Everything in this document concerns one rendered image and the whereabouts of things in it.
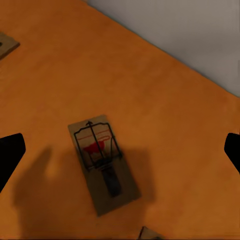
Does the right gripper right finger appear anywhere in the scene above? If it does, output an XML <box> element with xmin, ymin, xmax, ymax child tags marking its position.
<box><xmin>224</xmin><ymin>132</ymin><xmax>240</xmax><ymax>173</ymax></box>

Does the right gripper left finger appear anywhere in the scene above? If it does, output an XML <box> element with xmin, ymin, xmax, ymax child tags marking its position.
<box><xmin>0</xmin><ymin>133</ymin><xmax>26</xmax><ymax>193</ymax></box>

